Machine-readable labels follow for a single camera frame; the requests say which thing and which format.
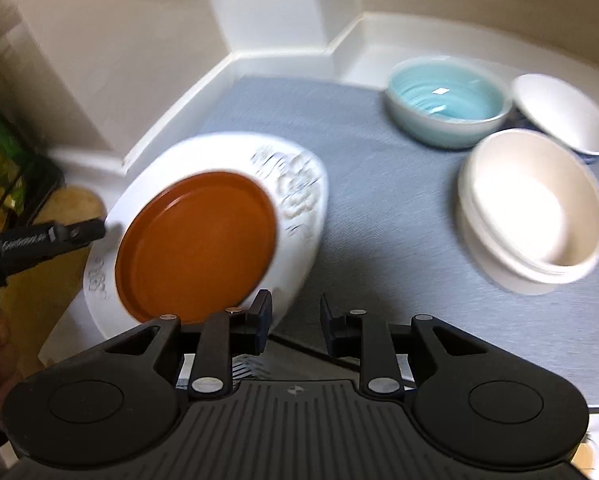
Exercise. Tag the light blue bowl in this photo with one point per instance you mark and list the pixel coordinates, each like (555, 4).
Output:
(444, 95)

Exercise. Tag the brown plate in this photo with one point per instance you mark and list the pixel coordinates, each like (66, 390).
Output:
(194, 250)

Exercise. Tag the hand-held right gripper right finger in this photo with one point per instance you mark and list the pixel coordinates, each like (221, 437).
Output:
(325, 320)

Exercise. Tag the cream ridged bowl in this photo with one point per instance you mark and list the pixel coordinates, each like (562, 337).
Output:
(529, 210)

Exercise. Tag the wooden cutting board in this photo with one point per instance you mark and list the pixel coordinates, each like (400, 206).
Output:
(74, 202)

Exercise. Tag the white bowl with blue pattern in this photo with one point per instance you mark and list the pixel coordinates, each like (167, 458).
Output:
(559, 110)

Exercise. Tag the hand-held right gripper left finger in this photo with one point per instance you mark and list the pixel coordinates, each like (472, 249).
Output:
(265, 317)

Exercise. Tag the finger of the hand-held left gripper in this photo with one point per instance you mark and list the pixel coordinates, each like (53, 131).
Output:
(79, 234)

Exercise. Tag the large white floral plate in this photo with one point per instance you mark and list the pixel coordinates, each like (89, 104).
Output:
(93, 282)

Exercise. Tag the grey mat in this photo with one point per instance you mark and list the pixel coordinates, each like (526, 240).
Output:
(379, 210)

